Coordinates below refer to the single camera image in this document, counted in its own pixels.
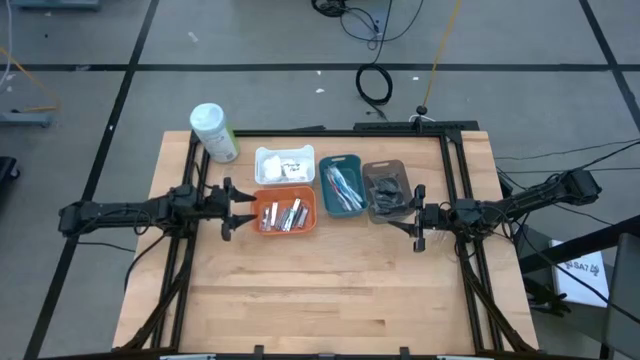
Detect white plastic bin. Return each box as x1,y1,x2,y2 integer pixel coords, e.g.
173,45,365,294
254,144,316,186

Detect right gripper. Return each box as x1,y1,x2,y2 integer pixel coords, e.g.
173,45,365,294
388,183,454,253

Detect black cable bundle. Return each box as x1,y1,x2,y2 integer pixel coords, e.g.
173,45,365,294
312,0,349,18

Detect black metal bar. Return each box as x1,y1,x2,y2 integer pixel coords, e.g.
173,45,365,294
517,214,640,275

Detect blue grey floor base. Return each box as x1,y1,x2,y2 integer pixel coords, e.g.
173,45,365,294
0,112,54,129

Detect black coiled floor cable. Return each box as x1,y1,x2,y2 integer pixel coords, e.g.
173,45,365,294
355,63,395,107

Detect white printed box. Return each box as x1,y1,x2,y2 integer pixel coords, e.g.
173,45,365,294
549,239,611,309

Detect blue white toothbrush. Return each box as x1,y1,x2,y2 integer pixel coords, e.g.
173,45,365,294
332,166,365,209
327,168,359,211

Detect teal white toothbrush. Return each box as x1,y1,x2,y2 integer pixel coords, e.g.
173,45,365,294
324,169,351,211

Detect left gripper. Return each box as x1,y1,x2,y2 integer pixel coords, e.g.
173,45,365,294
202,176,259,242

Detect orange plastic bin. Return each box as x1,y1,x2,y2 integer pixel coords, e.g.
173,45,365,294
249,185,319,236

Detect clear plastic wrapper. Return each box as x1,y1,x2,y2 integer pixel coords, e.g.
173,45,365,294
424,227,454,251

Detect black plastic comb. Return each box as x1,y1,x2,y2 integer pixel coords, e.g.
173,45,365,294
374,189,407,206
375,200,410,217
372,173,401,194

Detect white green wipes canister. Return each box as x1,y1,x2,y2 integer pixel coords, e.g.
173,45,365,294
189,102,241,165

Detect teal plastic bin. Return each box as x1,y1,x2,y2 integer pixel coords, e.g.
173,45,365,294
318,153,370,220

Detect yellow hanging cable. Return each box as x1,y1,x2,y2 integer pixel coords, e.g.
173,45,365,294
416,0,464,116

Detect grey translucent plastic bin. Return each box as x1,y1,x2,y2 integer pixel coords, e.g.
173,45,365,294
361,158,416,225

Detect black aluminium table frame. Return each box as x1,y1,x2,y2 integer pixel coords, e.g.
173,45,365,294
119,119,539,360

